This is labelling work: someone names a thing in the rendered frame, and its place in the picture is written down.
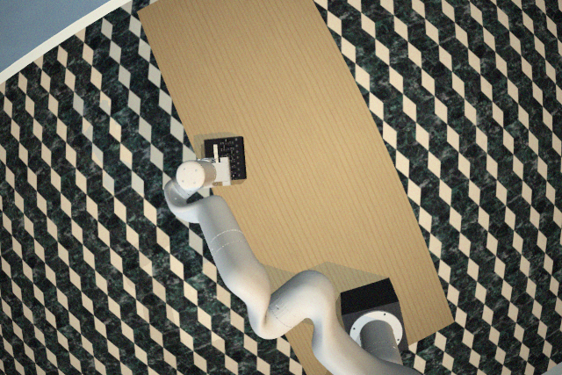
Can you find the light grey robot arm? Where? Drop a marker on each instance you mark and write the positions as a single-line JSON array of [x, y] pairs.
[[309, 294]]

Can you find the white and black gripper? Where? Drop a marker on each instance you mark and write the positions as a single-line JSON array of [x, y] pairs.
[[212, 160]]

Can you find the black lighting desk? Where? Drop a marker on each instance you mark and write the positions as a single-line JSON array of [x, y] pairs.
[[222, 147]]

